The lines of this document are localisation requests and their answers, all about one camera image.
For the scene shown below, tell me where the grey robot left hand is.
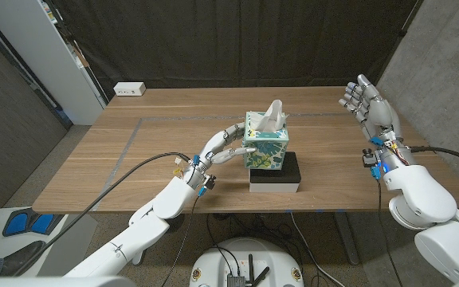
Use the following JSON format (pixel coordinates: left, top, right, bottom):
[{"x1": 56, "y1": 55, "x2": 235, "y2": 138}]
[{"x1": 183, "y1": 122, "x2": 258, "y2": 189}]

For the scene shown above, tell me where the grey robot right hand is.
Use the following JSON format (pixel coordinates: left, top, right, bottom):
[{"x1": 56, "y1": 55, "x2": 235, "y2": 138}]
[{"x1": 338, "y1": 73, "x2": 414, "y2": 171}]

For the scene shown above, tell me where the teal leaf print tissue box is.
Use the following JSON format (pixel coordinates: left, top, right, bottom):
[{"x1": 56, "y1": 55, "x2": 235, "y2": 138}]
[{"x1": 242, "y1": 111, "x2": 290, "y2": 171}]

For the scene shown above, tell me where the white tissue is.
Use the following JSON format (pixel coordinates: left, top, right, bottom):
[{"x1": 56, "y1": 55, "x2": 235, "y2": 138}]
[{"x1": 249, "y1": 99, "x2": 289, "y2": 132}]

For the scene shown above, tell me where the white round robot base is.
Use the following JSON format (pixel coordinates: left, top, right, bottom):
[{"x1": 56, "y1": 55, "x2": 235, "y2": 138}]
[{"x1": 188, "y1": 238, "x2": 305, "y2": 287}]

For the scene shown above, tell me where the black and white tray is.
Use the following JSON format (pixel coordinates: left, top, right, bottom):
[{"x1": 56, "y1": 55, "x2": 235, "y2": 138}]
[{"x1": 248, "y1": 151, "x2": 302, "y2": 194}]

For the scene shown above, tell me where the white table power strip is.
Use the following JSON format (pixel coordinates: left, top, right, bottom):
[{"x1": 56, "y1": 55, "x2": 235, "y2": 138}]
[{"x1": 112, "y1": 81, "x2": 147, "y2": 97}]

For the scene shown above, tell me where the black fabric curtain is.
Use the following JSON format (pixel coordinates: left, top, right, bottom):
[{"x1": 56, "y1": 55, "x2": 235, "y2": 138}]
[{"x1": 52, "y1": 0, "x2": 420, "y2": 100}]

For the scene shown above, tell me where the grey table leg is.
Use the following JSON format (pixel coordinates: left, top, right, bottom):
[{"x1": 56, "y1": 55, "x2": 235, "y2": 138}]
[{"x1": 332, "y1": 210, "x2": 360, "y2": 266}]

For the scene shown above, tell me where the black router with antennas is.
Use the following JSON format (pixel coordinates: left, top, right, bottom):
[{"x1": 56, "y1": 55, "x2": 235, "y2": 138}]
[{"x1": 226, "y1": 254, "x2": 271, "y2": 287}]

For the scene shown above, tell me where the white table foot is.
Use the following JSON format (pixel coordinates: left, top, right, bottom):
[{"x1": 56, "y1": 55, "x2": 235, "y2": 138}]
[{"x1": 131, "y1": 249, "x2": 147, "y2": 267}]

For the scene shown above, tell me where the brown paper tag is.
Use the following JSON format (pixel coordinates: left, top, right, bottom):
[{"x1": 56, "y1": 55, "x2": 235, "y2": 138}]
[{"x1": 73, "y1": 46, "x2": 90, "y2": 68}]

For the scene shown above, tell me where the white floor board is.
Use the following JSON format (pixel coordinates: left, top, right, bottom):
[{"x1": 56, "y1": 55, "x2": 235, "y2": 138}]
[{"x1": 0, "y1": 206, "x2": 99, "y2": 278}]

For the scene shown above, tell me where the white cabinet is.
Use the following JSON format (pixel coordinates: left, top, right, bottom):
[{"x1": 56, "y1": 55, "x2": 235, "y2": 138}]
[{"x1": 0, "y1": 0, "x2": 109, "y2": 127}]

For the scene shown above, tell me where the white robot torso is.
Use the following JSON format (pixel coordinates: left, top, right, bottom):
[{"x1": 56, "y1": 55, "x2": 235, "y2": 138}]
[{"x1": 0, "y1": 274, "x2": 459, "y2": 287}]

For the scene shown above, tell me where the blue and black foot pedal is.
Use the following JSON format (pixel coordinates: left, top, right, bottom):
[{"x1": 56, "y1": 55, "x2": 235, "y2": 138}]
[{"x1": 2, "y1": 206, "x2": 55, "y2": 238}]

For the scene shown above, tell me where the black leather shoe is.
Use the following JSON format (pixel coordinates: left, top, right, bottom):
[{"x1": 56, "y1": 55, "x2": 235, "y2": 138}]
[{"x1": 0, "y1": 240, "x2": 47, "y2": 277}]

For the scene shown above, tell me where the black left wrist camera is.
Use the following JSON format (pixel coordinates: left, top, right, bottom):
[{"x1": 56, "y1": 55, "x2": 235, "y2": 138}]
[{"x1": 202, "y1": 174, "x2": 218, "y2": 191}]

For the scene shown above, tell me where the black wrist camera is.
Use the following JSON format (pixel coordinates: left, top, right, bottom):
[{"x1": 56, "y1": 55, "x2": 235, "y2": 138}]
[
  {"x1": 363, "y1": 147, "x2": 378, "y2": 167},
  {"x1": 202, "y1": 174, "x2": 218, "y2": 191}
]

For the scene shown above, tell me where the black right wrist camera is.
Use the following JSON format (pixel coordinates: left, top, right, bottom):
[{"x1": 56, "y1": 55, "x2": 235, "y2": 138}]
[{"x1": 363, "y1": 147, "x2": 378, "y2": 167}]

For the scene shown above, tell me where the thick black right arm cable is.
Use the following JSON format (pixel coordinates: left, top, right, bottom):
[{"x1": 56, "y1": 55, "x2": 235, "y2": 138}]
[{"x1": 410, "y1": 145, "x2": 459, "y2": 171}]

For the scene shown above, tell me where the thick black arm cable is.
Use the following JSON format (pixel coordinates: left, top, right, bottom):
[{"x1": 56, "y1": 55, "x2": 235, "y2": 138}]
[
  {"x1": 410, "y1": 145, "x2": 459, "y2": 171},
  {"x1": 14, "y1": 151, "x2": 193, "y2": 277}
]

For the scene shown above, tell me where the black floor cable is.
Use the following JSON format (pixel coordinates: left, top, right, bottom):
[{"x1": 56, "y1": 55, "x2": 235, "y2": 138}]
[{"x1": 206, "y1": 213, "x2": 241, "y2": 276}]

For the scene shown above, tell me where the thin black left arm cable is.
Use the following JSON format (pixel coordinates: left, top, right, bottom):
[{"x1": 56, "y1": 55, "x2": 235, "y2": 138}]
[{"x1": 161, "y1": 195, "x2": 202, "y2": 287}]

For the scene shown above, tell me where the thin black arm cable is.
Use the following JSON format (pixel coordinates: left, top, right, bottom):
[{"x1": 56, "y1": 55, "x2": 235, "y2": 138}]
[
  {"x1": 161, "y1": 195, "x2": 202, "y2": 287},
  {"x1": 375, "y1": 179, "x2": 405, "y2": 287}
]

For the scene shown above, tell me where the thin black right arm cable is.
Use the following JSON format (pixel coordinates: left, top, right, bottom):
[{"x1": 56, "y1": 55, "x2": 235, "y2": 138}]
[{"x1": 375, "y1": 179, "x2": 405, "y2": 287}]

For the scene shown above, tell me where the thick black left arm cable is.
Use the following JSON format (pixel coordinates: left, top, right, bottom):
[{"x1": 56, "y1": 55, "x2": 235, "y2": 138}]
[{"x1": 14, "y1": 151, "x2": 193, "y2": 277}]

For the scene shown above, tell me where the white floor cable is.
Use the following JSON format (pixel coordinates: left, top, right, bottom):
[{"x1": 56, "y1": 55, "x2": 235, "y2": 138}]
[{"x1": 290, "y1": 210, "x2": 346, "y2": 287}]

